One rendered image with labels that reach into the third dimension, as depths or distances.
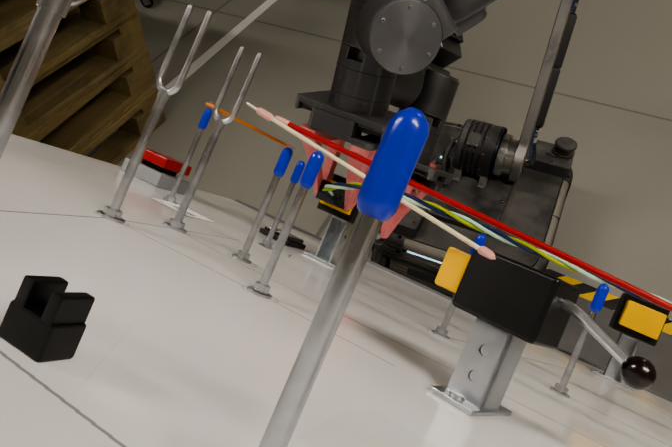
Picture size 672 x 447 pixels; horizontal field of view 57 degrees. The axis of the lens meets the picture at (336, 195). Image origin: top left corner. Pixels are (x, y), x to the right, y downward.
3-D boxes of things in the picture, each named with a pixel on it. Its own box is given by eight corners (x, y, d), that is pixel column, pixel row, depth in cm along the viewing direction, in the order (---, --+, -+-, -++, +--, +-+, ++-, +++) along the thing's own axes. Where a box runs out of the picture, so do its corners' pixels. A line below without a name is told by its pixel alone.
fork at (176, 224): (157, 221, 45) (234, 41, 45) (171, 224, 46) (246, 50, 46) (178, 232, 44) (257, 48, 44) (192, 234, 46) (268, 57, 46)
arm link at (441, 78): (472, 77, 72) (438, 71, 77) (432, 58, 68) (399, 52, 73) (451, 133, 73) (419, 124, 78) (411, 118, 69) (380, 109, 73)
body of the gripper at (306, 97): (383, 147, 55) (405, 65, 52) (291, 112, 59) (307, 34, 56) (413, 139, 60) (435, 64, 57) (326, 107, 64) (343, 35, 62)
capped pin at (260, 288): (250, 287, 35) (310, 148, 35) (274, 297, 35) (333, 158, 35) (243, 289, 34) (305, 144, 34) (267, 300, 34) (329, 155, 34)
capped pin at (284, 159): (227, 253, 44) (275, 141, 44) (244, 258, 45) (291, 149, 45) (238, 261, 43) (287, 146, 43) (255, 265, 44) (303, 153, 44)
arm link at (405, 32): (480, 9, 59) (440, -76, 55) (534, 26, 48) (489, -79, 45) (372, 77, 60) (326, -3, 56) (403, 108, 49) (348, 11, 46)
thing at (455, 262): (455, 294, 30) (472, 255, 30) (432, 282, 31) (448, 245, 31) (480, 301, 33) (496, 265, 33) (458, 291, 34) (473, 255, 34)
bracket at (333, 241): (347, 272, 66) (366, 228, 66) (338, 270, 64) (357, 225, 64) (313, 255, 68) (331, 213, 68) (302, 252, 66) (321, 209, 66)
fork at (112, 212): (88, 209, 38) (180, -3, 38) (109, 213, 39) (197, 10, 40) (111, 222, 37) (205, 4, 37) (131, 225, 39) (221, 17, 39)
